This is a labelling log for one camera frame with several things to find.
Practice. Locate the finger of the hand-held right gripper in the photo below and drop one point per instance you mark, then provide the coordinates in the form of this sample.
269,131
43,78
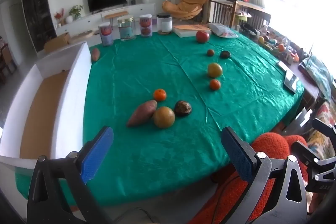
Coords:
304,151
326,129

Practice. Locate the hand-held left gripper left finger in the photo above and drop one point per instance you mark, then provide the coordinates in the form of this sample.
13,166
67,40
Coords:
98,153

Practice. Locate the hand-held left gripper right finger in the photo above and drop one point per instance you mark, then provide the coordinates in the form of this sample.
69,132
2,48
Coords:
236,155

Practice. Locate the orange tangerine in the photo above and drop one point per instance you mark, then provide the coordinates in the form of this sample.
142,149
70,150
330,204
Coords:
160,95
215,84

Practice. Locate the plump sweet potato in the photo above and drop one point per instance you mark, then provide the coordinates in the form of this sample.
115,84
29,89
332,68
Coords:
95,54

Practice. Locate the orange fuzzy stool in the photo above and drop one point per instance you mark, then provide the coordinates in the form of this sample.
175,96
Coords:
273,145

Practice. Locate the blue-green cloth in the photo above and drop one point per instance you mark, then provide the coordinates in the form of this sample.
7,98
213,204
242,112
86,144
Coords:
317,71

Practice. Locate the long sweet potato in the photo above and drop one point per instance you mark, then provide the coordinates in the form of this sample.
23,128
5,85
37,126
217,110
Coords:
141,113

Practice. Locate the white flat device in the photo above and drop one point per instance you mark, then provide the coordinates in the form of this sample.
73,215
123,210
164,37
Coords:
291,81

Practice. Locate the white shallow box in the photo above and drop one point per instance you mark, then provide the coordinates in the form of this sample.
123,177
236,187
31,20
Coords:
71,98

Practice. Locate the dark brown mangosteen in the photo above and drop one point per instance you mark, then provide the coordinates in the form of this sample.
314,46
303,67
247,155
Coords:
183,108
225,54

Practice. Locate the yellow-green round fruit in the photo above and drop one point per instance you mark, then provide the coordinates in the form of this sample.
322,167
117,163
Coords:
215,70
164,117

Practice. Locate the small flat device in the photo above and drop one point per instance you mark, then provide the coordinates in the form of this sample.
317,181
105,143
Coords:
283,65

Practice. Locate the green tablecloth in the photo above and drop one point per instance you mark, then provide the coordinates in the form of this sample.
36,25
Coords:
147,69

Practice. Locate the pile of assorted toys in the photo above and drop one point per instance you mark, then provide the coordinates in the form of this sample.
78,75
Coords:
273,44

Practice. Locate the small brown round fruit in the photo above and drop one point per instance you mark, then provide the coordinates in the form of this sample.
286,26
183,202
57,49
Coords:
210,53

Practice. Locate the brown cardboard box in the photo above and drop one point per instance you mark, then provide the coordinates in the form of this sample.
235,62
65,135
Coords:
56,43

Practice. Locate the grey can with red label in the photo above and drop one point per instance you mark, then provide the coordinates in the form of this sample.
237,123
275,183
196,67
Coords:
105,34

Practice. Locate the red apple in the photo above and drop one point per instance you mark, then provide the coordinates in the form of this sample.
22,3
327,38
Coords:
202,36

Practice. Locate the white plastic bag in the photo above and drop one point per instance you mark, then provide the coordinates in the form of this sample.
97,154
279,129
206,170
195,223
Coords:
223,30

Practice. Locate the clear glass jar gold lid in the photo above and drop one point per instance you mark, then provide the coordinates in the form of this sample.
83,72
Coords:
126,28

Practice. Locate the brown wooden chair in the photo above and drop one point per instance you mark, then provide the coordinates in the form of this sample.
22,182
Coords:
5,61

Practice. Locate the white television cabinet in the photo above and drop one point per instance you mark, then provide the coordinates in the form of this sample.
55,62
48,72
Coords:
78,23

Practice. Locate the wooden slatted chair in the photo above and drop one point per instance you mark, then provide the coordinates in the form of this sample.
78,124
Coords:
220,11
258,16

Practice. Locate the white foam board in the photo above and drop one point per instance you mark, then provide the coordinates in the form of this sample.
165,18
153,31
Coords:
191,30

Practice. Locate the white can with orange label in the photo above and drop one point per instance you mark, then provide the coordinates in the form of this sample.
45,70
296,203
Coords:
146,26

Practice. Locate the round woven coaster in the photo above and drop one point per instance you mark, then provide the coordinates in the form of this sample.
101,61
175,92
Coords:
164,33

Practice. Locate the white round vase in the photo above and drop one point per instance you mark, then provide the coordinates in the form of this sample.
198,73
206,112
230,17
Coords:
69,19

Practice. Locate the small wooden stool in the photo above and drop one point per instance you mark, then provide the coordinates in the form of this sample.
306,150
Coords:
115,14

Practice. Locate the red flower arrangement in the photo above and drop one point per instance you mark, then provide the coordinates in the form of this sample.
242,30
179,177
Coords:
59,15

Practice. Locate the leafy plant in pot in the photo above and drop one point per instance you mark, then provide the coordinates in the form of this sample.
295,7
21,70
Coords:
76,11

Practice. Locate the clear jar with black lid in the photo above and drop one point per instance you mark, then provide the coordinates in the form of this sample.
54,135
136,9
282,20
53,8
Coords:
164,22

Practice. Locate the dark tall cabinet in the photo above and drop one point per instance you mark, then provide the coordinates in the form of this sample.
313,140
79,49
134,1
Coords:
36,8

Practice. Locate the orange lounge chair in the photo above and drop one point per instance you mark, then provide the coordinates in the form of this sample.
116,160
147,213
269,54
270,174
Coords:
183,7

